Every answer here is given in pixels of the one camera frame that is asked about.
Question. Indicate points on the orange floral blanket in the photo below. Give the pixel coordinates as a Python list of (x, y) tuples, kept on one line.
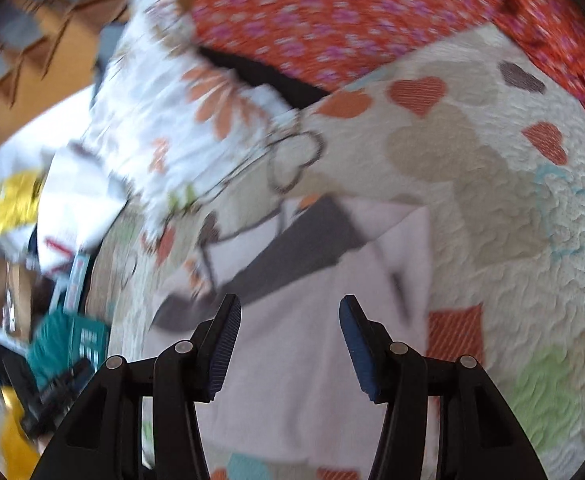
[(322, 10)]

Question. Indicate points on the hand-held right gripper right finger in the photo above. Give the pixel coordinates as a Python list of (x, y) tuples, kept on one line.
[(360, 355)]

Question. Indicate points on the heart pattern quilt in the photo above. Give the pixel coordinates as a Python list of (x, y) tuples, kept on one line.
[(472, 160)]

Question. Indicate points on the pale pink small garment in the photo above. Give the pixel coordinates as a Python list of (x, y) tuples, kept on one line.
[(297, 320)]

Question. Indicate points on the white paper bag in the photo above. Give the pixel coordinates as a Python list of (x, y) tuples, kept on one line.
[(77, 200)]

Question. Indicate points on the white floral pillow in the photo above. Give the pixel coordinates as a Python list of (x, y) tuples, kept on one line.
[(172, 110)]

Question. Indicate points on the light blue flat box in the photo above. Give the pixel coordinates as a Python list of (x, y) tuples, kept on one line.
[(77, 275)]

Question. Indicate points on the teal cardboard box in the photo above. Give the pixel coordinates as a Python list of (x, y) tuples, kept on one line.
[(57, 340)]

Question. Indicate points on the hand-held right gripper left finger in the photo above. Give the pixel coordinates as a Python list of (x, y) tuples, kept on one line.
[(225, 345)]

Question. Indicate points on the yellow cloth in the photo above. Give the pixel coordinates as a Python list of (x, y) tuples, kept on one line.
[(17, 440)]

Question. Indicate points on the yellow plastic bag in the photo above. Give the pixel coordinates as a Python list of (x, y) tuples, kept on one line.
[(17, 200)]

